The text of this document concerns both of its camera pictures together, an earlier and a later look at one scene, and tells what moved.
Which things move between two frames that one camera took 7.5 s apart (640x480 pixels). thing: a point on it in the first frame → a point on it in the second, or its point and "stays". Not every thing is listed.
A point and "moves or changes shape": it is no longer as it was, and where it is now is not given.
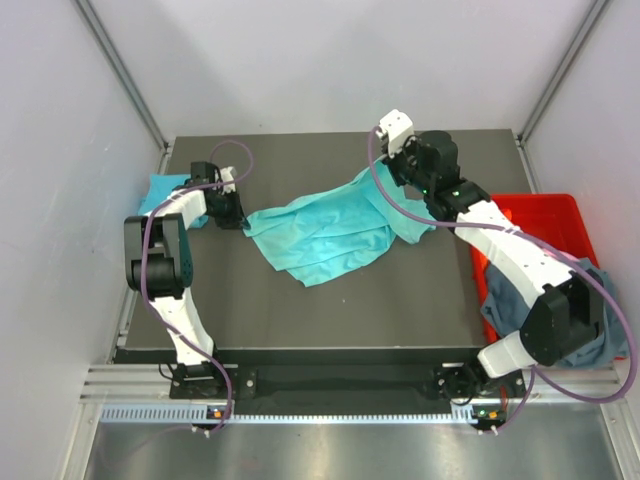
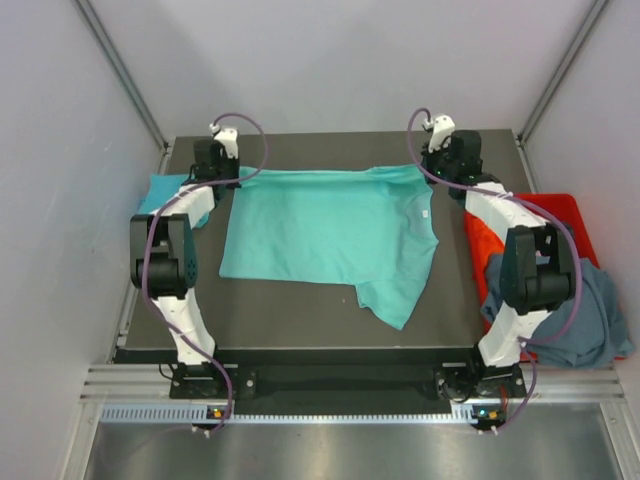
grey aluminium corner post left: [86, 9] stays
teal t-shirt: [329, 235] moves or changes shape
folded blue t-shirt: [160, 186] stays
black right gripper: [411, 146] → [429, 157]
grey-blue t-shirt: [504, 311] stays
